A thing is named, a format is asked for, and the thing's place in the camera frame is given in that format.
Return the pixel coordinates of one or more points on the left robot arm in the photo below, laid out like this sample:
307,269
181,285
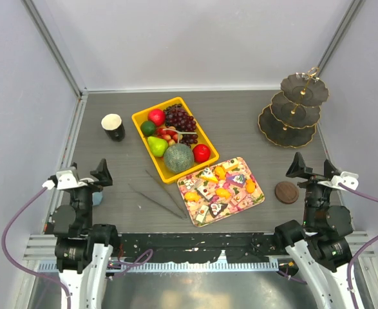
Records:
82,248

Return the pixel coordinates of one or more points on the red cherries cluster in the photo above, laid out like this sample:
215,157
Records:
167,134

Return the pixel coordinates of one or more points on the round wooden coaster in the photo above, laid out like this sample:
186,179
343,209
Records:
286,192

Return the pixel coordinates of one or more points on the green melon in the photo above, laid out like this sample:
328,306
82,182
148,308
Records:
178,158

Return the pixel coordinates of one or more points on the green pear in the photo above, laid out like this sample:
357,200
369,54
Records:
157,146

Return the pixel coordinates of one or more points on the orange fish cookie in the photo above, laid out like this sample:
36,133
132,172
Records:
223,193

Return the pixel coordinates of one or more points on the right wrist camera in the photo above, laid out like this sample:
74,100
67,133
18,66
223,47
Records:
347,179

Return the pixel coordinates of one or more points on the three-tier black cake stand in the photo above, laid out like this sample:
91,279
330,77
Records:
291,118

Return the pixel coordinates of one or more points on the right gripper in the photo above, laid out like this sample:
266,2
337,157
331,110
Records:
298,167

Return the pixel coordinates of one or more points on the dark red grape bunch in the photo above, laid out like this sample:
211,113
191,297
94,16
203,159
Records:
177,118

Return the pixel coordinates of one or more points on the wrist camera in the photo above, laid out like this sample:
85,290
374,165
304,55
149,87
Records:
347,179
64,180

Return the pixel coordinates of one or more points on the metal serving tongs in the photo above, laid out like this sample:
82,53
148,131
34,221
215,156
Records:
160,196

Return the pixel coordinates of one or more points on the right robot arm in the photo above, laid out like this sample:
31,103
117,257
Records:
318,245

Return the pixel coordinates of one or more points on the white paper cup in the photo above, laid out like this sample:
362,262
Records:
97,198

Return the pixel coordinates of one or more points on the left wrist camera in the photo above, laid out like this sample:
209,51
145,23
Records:
64,180

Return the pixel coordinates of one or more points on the green white cake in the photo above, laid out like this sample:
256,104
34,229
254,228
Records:
201,214

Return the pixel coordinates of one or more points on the floral serving tray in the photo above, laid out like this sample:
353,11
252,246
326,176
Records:
193,201

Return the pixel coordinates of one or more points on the green lime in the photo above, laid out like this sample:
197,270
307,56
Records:
148,128

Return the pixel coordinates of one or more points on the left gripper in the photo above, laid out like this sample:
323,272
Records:
101,173

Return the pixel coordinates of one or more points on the chocolate cake slice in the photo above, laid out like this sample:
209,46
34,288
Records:
216,208

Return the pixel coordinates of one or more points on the black paper cup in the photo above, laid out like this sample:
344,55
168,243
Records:
112,124

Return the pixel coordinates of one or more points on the red apple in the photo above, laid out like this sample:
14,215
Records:
157,116

